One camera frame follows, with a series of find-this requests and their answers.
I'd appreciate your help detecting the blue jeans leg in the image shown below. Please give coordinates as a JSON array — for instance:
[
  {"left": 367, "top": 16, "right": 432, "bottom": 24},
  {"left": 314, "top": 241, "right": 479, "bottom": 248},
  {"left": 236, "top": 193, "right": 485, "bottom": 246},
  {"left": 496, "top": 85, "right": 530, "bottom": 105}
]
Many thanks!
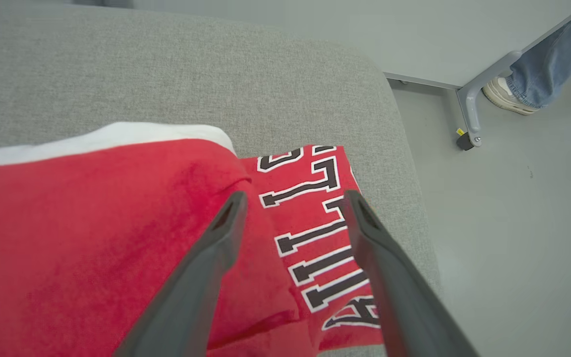
[{"left": 506, "top": 0, "right": 571, "bottom": 109}]

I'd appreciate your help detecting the red white lettered sports garment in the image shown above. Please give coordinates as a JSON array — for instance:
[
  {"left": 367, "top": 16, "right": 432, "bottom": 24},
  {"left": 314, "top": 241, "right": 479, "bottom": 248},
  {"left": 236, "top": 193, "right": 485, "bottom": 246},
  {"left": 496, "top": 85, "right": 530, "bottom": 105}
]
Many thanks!
[{"left": 0, "top": 121, "right": 385, "bottom": 357}]

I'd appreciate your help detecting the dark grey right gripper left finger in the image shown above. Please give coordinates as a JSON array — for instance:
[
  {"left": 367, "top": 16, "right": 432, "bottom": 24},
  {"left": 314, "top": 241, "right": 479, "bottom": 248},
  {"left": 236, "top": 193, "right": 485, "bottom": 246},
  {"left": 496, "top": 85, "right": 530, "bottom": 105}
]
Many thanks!
[{"left": 112, "top": 190, "right": 248, "bottom": 357}]

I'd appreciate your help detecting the white beige sneaker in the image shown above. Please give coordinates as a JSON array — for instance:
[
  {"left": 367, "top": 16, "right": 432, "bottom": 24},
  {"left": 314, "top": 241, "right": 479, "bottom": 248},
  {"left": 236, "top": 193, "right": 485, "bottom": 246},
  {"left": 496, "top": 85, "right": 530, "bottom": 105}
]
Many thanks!
[{"left": 482, "top": 76, "right": 539, "bottom": 116}]

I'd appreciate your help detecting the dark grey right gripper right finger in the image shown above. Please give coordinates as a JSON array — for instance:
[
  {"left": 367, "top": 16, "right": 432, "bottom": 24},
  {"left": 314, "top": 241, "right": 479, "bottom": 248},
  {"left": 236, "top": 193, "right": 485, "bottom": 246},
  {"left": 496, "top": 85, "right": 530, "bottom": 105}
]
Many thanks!
[{"left": 343, "top": 189, "right": 479, "bottom": 357}]

